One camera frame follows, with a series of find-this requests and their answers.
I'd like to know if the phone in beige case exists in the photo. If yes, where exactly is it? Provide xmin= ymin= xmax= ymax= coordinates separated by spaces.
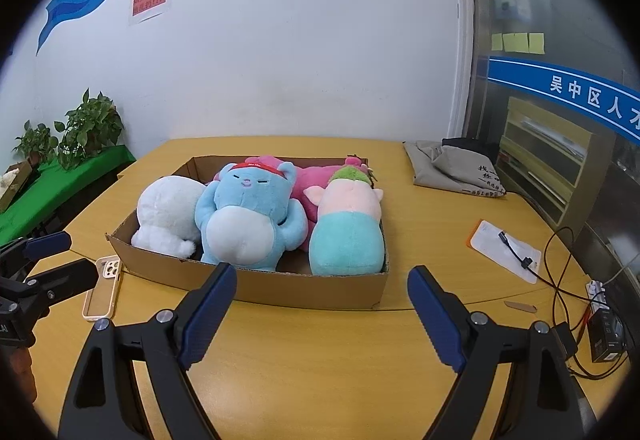
xmin=81 ymin=255 xmax=123 ymax=323

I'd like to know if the white packet with orange edge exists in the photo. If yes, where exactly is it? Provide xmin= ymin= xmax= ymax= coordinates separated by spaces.
xmin=470 ymin=219 xmax=542 ymax=284

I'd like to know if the white plush toy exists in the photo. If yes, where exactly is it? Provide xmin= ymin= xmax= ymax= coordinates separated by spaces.
xmin=131 ymin=175 xmax=207 ymax=258

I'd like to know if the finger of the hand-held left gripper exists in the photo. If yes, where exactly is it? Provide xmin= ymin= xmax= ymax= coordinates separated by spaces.
xmin=0 ymin=231 xmax=72 ymax=276
xmin=22 ymin=257 xmax=99 ymax=316

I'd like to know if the large potted green plant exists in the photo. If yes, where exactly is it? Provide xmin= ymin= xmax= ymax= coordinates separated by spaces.
xmin=54 ymin=89 xmax=125 ymax=171

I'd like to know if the black power adapter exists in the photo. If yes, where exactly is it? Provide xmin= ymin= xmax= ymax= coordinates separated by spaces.
xmin=550 ymin=321 xmax=577 ymax=361

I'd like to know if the black cable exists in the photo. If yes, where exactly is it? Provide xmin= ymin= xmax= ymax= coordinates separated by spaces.
xmin=498 ymin=227 xmax=601 ymax=321

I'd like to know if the black box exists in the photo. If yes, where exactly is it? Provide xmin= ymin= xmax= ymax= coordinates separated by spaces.
xmin=590 ymin=307 xmax=627 ymax=363

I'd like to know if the small potted green plant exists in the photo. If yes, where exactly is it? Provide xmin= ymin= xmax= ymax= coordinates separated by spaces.
xmin=12 ymin=120 xmax=60 ymax=166

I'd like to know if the teal and pink plush toy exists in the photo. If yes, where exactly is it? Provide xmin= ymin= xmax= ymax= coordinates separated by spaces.
xmin=302 ymin=165 xmax=386 ymax=277

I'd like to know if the green tablecloth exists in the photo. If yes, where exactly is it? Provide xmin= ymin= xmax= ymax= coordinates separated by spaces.
xmin=0 ymin=145 xmax=137 ymax=246

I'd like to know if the white power strip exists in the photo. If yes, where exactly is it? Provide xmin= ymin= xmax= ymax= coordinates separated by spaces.
xmin=585 ymin=277 xmax=608 ymax=316

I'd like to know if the yellow shelf unit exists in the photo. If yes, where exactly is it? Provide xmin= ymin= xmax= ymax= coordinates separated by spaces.
xmin=500 ymin=96 xmax=617 ymax=233

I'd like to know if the blue plush toy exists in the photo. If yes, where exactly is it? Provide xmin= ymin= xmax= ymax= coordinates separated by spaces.
xmin=194 ymin=155 xmax=308 ymax=271

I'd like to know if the red wall sign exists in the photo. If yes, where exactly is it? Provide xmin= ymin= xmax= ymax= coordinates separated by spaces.
xmin=127 ymin=0 xmax=171 ymax=26

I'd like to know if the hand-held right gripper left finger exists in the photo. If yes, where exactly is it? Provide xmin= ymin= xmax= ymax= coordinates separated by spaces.
xmin=59 ymin=263 xmax=238 ymax=440

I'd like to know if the blue banner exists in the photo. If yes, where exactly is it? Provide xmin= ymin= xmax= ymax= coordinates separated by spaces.
xmin=487 ymin=58 xmax=640 ymax=146

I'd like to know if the cardboard box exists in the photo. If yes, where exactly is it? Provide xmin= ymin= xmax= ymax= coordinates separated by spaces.
xmin=104 ymin=155 xmax=391 ymax=311

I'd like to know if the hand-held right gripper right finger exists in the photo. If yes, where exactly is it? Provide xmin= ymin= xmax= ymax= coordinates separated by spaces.
xmin=407 ymin=265 xmax=598 ymax=440

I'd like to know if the beige canvas bag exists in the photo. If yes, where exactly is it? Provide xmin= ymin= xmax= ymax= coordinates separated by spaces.
xmin=403 ymin=140 xmax=507 ymax=197

